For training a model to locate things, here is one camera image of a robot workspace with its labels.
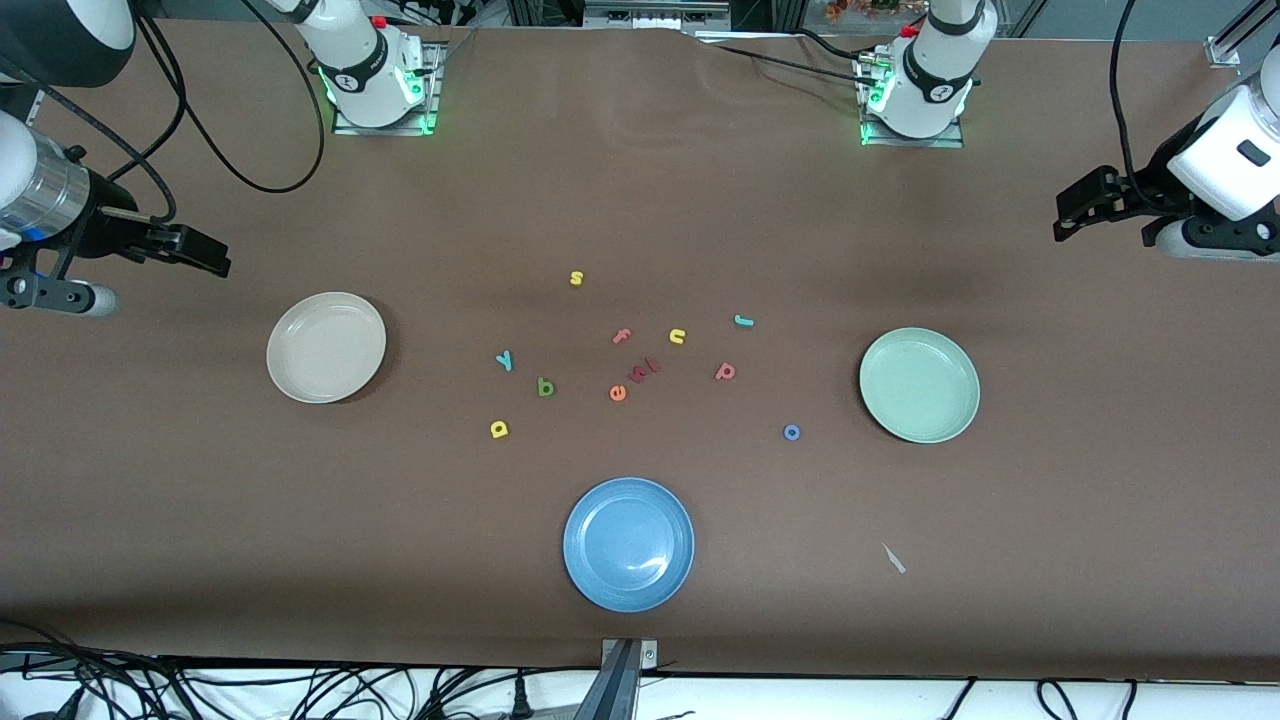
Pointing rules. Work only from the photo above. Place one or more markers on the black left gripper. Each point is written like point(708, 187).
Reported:
point(1147, 188)

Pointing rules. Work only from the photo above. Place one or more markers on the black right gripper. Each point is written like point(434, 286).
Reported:
point(101, 229)

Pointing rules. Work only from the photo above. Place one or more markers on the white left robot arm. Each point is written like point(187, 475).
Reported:
point(935, 70)

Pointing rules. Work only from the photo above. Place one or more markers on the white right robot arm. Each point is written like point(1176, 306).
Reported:
point(360, 60)

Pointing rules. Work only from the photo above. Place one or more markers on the beige brown plate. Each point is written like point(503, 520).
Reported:
point(320, 350)

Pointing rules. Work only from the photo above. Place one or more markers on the aluminium corner profile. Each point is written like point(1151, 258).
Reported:
point(38, 105)
point(1225, 48)

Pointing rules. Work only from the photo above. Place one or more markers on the light green plate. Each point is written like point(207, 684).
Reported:
point(920, 385)

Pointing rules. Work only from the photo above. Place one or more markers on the orange decoration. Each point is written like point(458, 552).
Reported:
point(850, 10)

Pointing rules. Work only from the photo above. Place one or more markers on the white paper scrap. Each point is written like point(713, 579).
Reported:
point(893, 558)

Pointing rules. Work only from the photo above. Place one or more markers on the brown table cover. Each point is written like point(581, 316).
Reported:
point(640, 180)

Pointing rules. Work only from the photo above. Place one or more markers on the blue plate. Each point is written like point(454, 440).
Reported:
point(628, 545)

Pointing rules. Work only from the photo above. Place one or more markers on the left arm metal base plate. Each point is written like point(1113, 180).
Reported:
point(900, 142)

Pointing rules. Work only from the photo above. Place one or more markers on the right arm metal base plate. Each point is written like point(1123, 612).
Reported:
point(436, 95)

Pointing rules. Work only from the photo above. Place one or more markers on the aluminium frame rail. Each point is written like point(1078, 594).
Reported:
point(650, 15)

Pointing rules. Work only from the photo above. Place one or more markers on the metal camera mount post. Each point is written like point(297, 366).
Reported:
point(620, 690)

